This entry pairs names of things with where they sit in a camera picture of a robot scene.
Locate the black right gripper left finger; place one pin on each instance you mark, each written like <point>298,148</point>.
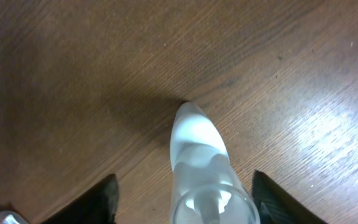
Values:
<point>98,205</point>

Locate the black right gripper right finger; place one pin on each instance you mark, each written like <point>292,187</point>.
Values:
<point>276,206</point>

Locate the white calamine lotion bottle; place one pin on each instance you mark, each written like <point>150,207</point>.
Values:
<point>206,189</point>

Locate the clear plastic container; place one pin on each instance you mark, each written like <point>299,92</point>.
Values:
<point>10,217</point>

